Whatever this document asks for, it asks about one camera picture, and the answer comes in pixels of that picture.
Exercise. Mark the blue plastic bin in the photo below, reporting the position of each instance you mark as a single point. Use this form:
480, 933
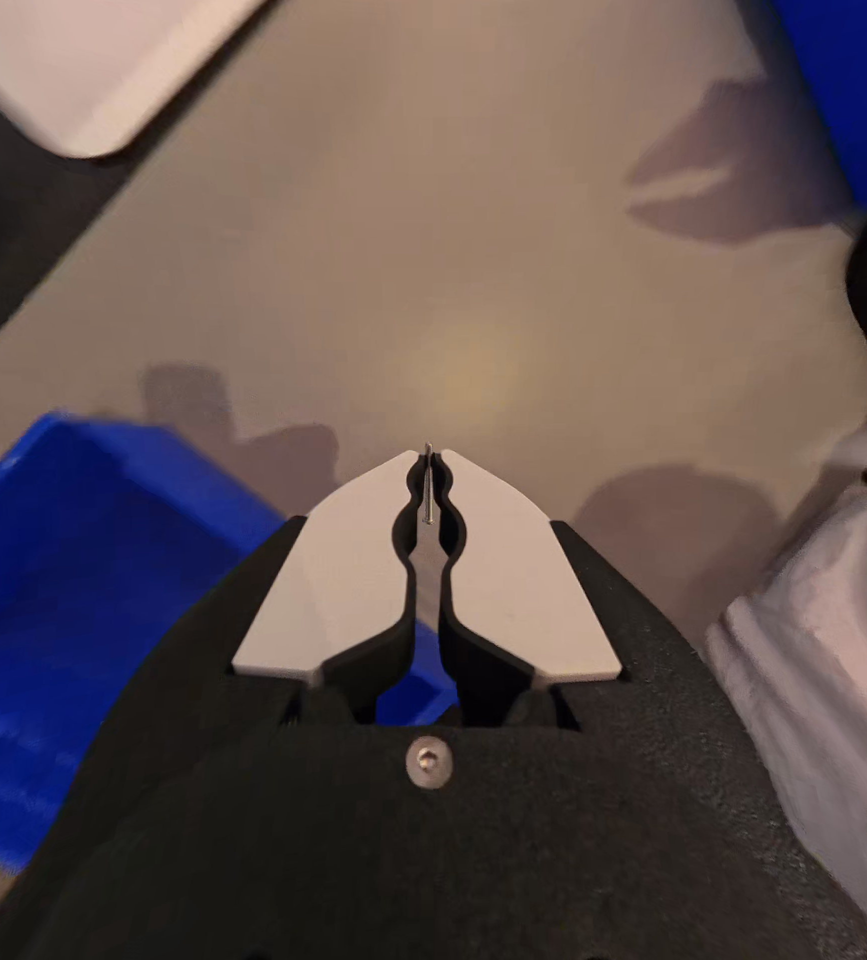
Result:
66, 600
853, 90

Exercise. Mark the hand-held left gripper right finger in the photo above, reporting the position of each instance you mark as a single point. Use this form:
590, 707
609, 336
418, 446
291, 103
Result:
523, 585

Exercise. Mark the steel bolt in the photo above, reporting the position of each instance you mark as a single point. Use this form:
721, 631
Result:
428, 487

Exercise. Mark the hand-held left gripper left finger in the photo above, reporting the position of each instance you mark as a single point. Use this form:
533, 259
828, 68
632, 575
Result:
336, 570

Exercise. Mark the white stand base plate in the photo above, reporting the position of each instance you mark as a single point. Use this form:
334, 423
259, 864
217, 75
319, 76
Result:
66, 67

